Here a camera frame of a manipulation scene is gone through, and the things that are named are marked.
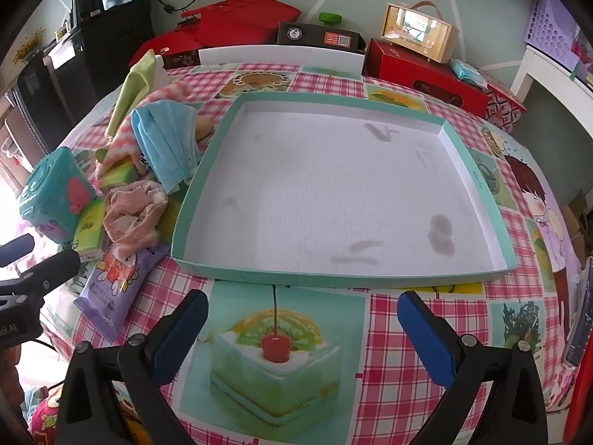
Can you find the pink lace cloth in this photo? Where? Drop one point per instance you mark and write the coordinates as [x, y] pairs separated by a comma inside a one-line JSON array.
[[134, 213]]

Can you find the cardboard box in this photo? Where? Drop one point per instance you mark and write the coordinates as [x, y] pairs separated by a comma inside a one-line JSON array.
[[577, 222]]

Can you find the black flat box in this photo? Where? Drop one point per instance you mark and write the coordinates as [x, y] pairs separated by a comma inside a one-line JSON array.
[[315, 35]]

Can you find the pink white striped fuzzy sock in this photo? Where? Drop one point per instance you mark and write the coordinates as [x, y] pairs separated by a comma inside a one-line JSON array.
[[121, 143]]

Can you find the purple baby wipes packet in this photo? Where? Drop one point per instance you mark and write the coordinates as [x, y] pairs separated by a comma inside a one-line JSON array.
[[116, 282]]

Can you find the teal tissue box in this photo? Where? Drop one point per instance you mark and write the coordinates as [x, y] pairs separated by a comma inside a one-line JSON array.
[[46, 190]]

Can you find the blue face mask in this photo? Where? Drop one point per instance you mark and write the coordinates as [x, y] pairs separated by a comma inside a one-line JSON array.
[[162, 139]]

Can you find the purple perforated basket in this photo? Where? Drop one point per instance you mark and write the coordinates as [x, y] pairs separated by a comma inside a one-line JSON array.
[[549, 23]]

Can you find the white board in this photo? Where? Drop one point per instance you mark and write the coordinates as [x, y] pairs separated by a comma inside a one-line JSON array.
[[278, 58]]

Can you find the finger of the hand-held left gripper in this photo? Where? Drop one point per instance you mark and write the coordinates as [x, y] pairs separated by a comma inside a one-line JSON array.
[[18, 246], [51, 269]]

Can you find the red gift box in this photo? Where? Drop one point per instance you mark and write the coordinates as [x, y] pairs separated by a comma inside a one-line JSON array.
[[417, 74]]

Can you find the light green cloth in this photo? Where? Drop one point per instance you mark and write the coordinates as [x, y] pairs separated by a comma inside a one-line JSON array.
[[134, 88]]

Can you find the light blue wipes pack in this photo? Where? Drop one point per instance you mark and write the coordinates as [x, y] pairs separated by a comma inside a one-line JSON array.
[[468, 72]]

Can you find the white furniture frame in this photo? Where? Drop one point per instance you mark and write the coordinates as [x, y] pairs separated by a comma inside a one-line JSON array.
[[526, 69]]

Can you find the green tissue packet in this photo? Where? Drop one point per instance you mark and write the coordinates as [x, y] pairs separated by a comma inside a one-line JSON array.
[[90, 227], [116, 177]]

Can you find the red gift bag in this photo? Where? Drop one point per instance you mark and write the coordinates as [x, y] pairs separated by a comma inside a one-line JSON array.
[[250, 14]]

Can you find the dark flat device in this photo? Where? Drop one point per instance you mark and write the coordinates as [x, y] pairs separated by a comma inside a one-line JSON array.
[[581, 333]]

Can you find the teal shallow cardboard tray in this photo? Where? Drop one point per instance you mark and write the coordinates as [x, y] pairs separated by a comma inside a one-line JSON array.
[[324, 185]]

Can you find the beige round bun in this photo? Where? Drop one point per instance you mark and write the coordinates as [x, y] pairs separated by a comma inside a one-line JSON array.
[[204, 128]]

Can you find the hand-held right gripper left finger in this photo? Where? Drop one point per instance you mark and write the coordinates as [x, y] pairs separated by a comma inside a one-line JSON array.
[[178, 333]]

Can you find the yellow flowers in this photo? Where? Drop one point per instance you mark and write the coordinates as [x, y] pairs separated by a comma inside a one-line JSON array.
[[28, 46]]

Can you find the colourful printed cushion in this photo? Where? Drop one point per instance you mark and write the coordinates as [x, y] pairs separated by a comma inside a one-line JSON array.
[[46, 419]]

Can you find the low black cabinet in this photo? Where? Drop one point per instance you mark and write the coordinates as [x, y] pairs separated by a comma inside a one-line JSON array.
[[60, 83]]

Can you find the red box with gold clasp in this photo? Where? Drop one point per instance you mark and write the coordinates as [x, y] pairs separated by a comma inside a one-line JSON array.
[[157, 44]]

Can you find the dark floral box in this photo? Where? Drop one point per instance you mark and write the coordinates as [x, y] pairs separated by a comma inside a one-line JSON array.
[[183, 59]]

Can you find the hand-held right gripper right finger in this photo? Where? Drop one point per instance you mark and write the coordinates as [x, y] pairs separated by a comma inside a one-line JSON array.
[[424, 333]]

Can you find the green round knob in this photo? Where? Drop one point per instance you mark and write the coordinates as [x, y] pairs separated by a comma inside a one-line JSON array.
[[330, 17]]

